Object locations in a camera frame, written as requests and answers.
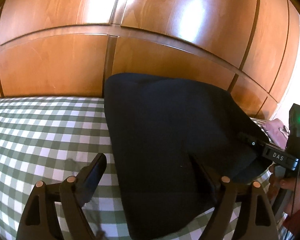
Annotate black pants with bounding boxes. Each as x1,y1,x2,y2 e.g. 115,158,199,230
104,73,271,239

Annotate right hand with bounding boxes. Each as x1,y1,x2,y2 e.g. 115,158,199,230
267,164,300,217

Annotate pink pillow with dog print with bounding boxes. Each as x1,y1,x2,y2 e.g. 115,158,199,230
262,119,290,150

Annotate green white checkered bedsheet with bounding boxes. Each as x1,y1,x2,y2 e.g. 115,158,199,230
0,96,294,240

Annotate wooden wardrobe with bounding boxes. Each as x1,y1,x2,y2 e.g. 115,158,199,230
0,0,300,119

